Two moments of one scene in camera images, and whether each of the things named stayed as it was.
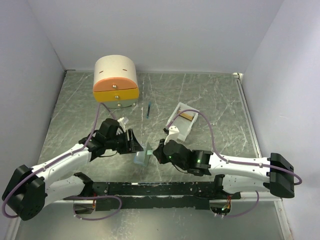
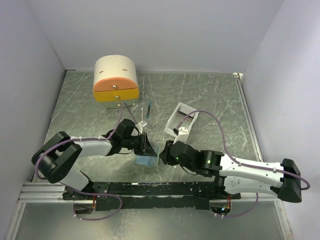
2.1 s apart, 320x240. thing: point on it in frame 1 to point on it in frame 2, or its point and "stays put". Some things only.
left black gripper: x=130 y=146 to x=145 y=147
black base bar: x=156 y=196 stays put
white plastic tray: x=185 y=120 stays put
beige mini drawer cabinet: x=115 y=82 stays put
